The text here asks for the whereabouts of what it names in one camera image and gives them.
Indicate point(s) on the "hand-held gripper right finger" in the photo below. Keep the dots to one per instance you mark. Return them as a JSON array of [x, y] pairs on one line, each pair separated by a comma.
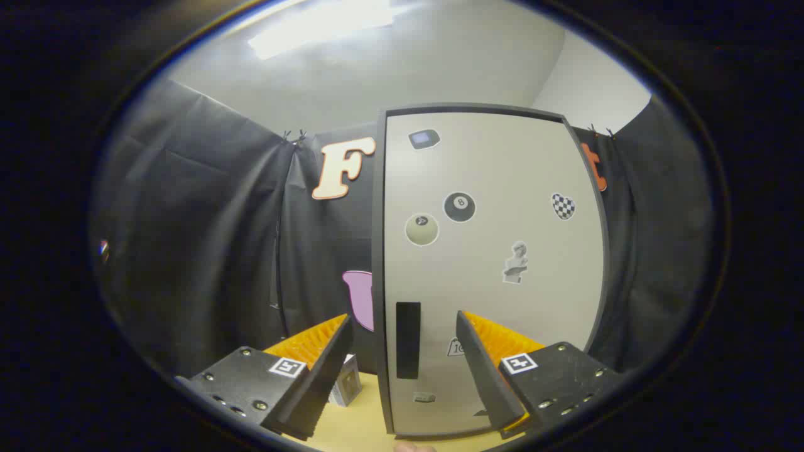
[[490, 376]]

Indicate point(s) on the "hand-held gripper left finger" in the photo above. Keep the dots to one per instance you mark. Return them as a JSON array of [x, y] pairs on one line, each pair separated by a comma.
[[320, 383]]

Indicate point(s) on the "grey cover book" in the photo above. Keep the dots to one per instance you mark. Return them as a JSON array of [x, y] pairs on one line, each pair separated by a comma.
[[348, 386]]

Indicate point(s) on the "dark grey cabinet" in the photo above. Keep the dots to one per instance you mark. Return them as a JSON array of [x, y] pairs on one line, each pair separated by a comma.
[[377, 251]]

